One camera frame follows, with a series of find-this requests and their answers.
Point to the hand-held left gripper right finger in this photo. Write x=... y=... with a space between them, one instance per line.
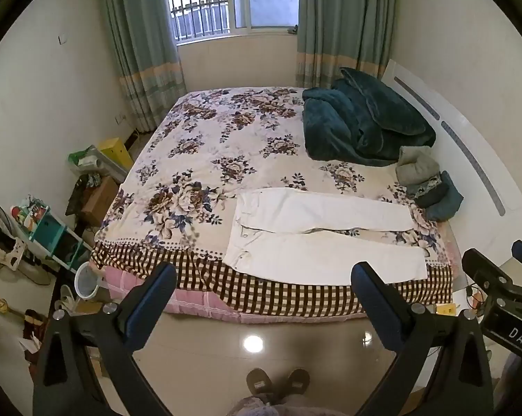
x=367 y=294

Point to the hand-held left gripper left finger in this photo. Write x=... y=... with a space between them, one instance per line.
x=159 y=288

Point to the white pants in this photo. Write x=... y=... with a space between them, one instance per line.
x=330 y=260

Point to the white mesh waste bin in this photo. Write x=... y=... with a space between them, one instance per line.
x=87 y=281

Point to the brown cardboard box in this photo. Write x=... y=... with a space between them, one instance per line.
x=98 y=201

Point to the person's brown slipper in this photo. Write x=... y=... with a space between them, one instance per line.
x=259 y=383
x=296 y=381

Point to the white headboard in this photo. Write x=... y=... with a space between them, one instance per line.
x=482 y=138

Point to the teal storage shelf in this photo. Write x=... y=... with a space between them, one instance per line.
x=48 y=227

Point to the yellow box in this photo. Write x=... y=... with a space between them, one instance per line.
x=116 y=151

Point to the person's legs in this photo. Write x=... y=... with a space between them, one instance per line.
x=274 y=408

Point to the pile of colourful toys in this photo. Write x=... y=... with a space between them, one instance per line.
x=29 y=214

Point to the bed with floral sheet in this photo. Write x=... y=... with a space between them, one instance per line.
x=209 y=138

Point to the white floor fan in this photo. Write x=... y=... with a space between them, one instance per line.
x=1 y=242

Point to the dark teal fleece blanket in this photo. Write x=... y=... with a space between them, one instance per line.
x=352 y=121

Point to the white wall socket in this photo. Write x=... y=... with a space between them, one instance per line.
x=120 y=118

